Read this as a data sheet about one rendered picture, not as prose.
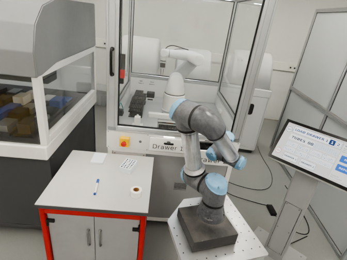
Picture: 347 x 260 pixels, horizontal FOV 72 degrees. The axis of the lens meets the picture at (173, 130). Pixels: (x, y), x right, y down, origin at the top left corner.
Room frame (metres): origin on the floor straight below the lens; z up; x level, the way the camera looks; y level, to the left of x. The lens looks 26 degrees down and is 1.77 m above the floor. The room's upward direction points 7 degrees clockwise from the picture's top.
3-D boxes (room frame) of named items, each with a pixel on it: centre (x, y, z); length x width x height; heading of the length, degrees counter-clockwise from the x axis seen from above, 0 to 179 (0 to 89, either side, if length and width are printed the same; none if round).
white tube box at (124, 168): (1.40, 0.28, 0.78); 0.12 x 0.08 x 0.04; 169
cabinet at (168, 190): (2.08, 0.01, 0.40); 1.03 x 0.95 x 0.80; 94
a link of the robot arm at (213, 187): (1.00, -0.25, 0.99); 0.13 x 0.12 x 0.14; 46
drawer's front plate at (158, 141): (1.60, 0.02, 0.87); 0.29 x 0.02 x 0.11; 94
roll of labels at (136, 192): (1.14, 0.18, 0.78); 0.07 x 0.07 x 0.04
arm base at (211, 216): (0.99, -0.26, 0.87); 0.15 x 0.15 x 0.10
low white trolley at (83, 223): (1.27, 0.41, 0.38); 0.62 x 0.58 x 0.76; 94
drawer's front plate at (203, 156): (1.50, -0.30, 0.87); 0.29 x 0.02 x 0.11; 94
